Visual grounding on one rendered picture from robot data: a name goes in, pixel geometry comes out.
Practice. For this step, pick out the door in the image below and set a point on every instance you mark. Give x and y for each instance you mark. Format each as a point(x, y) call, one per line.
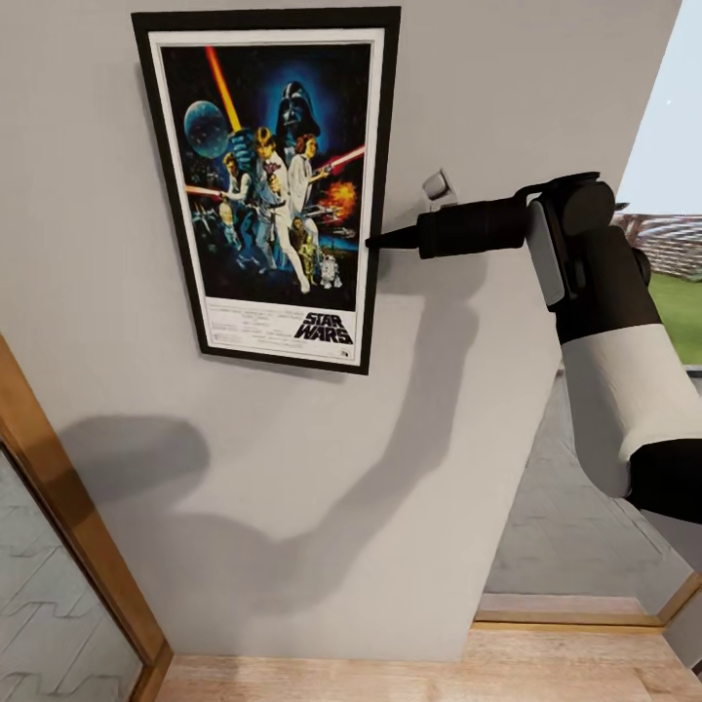
point(74, 626)

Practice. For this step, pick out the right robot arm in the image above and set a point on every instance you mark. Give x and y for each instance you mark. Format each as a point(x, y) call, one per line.
point(637, 417)

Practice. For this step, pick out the poster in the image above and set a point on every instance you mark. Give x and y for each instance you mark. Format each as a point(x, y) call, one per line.
point(273, 127)

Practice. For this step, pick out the fixed window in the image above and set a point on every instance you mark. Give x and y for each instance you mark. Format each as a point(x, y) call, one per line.
point(571, 558)

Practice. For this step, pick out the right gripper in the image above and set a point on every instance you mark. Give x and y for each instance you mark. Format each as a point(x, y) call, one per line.
point(453, 230)

